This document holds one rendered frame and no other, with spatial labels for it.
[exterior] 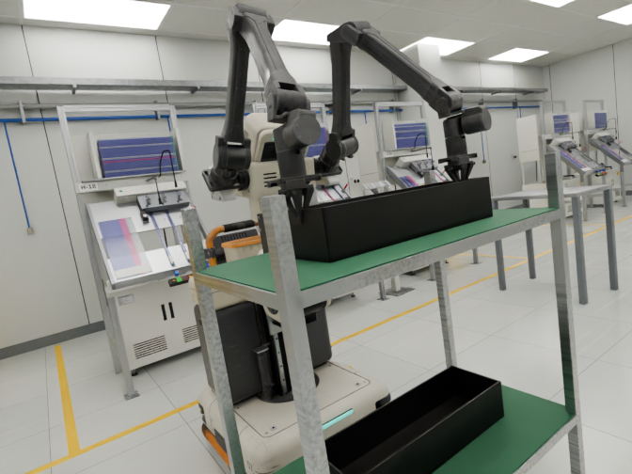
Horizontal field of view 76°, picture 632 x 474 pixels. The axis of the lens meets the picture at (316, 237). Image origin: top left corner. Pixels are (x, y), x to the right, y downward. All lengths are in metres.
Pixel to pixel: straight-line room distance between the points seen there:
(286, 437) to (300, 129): 1.10
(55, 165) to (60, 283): 1.15
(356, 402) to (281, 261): 1.15
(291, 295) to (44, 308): 4.18
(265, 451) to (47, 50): 4.28
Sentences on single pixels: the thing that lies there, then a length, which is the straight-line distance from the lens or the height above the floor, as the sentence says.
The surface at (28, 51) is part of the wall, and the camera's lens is 4.95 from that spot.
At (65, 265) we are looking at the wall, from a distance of 4.67.
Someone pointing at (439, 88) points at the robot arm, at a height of 1.32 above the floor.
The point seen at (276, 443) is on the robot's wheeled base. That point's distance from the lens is 1.55.
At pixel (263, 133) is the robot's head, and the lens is 1.37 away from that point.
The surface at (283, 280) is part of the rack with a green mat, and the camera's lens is 0.62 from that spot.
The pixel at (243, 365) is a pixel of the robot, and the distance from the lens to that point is 1.74.
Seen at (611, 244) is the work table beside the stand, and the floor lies 0.36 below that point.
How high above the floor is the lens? 1.10
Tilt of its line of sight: 7 degrees down
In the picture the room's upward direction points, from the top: 9 degrees counter-clockwise
